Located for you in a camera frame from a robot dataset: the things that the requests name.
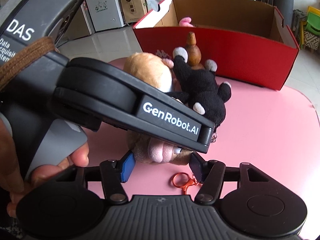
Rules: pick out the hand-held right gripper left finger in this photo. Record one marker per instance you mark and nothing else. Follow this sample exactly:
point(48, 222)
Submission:
point(127, 167)

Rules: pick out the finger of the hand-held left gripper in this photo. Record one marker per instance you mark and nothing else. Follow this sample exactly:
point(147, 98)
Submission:
point(207, 137)

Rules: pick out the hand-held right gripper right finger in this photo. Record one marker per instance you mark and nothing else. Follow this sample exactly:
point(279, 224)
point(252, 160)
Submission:
point(196, 167)

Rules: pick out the orange key clasp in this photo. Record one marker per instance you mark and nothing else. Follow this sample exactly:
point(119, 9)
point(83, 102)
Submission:
point(189, 184)

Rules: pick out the tan plush toy pink ears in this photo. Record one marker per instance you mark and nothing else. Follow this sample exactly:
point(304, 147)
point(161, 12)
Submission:
point(160, 152)

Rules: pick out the black plush toy white paws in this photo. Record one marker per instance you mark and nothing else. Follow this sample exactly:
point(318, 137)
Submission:
point(202, 90)

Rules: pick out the round yellow plush toy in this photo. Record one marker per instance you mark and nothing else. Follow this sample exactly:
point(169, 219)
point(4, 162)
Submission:
point(150, 70)

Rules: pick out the red cardboard box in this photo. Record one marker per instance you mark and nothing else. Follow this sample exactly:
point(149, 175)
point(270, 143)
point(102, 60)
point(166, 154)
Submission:
point(250, 57)

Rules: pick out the pink spotted plush toy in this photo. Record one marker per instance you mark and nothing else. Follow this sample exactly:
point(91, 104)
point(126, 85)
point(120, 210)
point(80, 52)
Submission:
point(186, 22)

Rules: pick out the person's left hand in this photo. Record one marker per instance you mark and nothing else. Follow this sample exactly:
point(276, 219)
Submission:
point(12, 170)

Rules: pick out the grey cabinet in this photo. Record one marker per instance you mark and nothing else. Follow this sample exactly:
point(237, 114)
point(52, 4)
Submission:
point(80, 27)

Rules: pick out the white chest freezer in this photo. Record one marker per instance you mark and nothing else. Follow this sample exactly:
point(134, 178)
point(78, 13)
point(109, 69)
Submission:
point(105, 10)

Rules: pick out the brown gourd-shaped figure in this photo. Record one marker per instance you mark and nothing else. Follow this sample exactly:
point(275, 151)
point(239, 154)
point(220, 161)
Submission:
point(193, 55)

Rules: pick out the brown paper bag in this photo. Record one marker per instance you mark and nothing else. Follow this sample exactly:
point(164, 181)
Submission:
point(133, 10)

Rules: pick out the patterned stool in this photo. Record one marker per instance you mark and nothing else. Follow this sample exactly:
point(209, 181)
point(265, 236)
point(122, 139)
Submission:
point(310, 40)

